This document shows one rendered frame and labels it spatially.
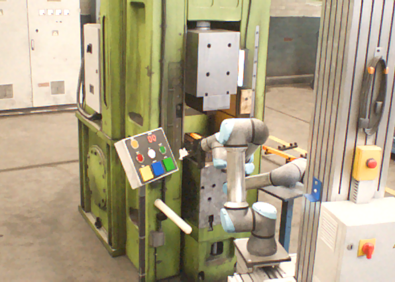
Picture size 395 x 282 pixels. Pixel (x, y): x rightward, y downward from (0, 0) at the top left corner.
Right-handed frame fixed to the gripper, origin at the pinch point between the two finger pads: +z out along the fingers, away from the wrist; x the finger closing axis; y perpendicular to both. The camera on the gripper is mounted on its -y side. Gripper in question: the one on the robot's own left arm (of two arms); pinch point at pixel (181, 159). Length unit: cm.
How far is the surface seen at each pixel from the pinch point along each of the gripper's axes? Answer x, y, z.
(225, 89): -50, 31, -14
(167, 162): 1.2, 1.3, 10.4
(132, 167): 27.2, 5.5, 12.1
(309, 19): -822, 184, 237
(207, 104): -37.4, 26.4, -4.2
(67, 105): -302, 153, 457
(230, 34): -51, 62, -32
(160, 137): -2.3, 16.9, 11.2
